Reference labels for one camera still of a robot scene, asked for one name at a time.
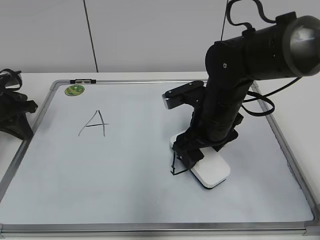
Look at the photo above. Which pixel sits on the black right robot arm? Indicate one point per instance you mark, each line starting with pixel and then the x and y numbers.
pixel 288 49

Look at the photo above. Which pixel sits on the black and silver board clip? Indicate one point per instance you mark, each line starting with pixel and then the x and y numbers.
pixel 83 81

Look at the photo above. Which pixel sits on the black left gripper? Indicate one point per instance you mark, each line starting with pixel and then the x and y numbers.
pixel 13 109

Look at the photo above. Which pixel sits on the white rectangular board eraser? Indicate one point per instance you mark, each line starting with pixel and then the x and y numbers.
pixel 212 169

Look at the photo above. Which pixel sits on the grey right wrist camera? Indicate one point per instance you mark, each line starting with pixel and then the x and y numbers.
pixel 190 93

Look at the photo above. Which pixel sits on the white board with aluminium frame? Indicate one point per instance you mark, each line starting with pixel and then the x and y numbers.
pixel 99 163

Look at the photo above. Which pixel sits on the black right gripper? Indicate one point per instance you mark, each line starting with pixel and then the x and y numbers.
pixel 212 125

